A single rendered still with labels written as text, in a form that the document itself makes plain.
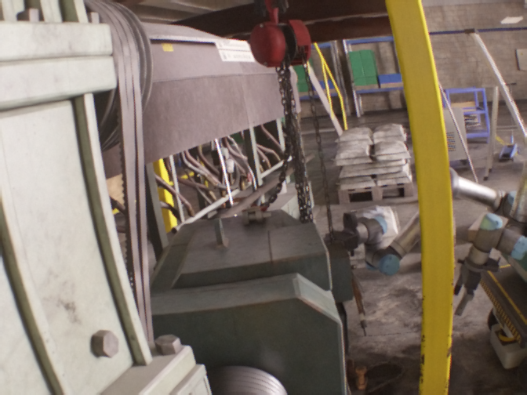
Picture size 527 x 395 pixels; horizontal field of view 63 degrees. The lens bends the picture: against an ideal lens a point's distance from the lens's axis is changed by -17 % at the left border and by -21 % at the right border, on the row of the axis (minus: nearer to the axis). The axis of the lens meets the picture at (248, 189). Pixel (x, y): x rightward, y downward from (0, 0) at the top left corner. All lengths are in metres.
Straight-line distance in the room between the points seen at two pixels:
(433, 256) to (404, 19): 0.65
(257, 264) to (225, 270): 0.06
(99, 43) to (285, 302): 0.55
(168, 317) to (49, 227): 0.41
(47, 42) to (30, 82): 0.06
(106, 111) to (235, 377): 0.51
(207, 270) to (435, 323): 0.74
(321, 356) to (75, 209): 0.56
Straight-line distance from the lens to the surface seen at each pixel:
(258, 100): 2.75
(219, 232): 1.16
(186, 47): 2.14
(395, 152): 5.14
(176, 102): 1.93
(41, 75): 0.57
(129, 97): 0.74
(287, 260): 1.03
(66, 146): 0.63
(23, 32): 0.56
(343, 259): 1.32
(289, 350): 0.96
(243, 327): 0.94
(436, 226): 1.37
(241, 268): 1.03
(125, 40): 0.76
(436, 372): 1.59
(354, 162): 5.14
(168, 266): 1.22
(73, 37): 0.63
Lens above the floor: 1.19
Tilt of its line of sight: 10 degrees down
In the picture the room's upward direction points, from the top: 9 degrees counter-clockwise
